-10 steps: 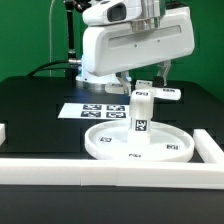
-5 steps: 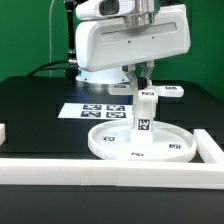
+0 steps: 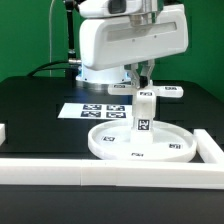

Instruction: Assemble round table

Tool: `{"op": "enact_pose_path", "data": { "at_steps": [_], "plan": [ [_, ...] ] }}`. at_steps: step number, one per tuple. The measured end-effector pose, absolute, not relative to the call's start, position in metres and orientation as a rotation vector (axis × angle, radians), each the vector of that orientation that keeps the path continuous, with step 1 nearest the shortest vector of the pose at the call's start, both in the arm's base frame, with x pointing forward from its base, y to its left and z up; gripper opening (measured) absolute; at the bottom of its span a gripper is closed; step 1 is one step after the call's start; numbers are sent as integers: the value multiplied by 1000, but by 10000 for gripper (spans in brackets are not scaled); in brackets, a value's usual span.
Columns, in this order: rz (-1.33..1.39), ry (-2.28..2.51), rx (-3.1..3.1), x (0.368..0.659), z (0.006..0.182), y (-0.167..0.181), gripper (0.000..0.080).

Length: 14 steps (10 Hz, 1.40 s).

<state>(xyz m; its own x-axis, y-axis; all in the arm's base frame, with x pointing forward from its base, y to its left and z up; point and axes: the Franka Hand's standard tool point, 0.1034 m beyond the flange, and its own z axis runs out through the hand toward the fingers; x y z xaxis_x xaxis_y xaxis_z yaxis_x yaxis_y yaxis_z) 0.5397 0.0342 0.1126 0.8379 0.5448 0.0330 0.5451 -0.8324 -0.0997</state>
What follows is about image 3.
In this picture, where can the white cross-shaped table base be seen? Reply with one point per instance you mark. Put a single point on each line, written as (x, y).
(161, 91)

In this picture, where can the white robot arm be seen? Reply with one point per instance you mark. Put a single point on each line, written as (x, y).
(100, 78)

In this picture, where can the black camera pole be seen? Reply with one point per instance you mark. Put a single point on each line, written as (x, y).
(70, 6)

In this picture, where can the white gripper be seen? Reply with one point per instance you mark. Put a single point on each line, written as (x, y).
(116, 34)

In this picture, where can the white marker sheet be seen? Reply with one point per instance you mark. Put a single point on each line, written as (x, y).
(95, 111)

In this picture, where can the white U-shaped fence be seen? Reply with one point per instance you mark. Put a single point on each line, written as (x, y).
(209, 174)

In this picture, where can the white round table top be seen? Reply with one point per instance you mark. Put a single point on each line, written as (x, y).
(116, 140)

